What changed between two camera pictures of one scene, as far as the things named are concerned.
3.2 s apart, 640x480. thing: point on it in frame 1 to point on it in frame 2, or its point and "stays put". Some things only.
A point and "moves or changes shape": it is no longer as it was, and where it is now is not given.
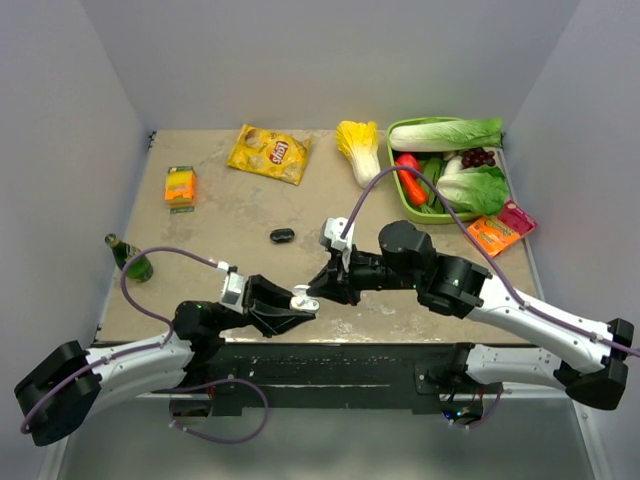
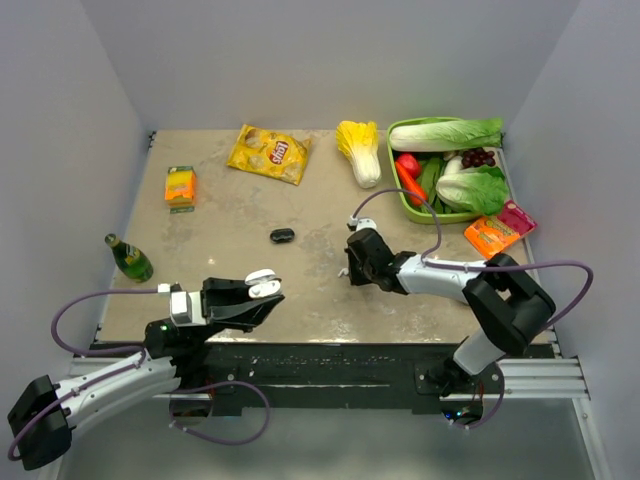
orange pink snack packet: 497,233 stays put
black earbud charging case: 282,234 stays put
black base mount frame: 328,376 stays put
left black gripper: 268,306 to 226,303
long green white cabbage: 447,135 stays put
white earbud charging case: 301,302 moves or changes shape
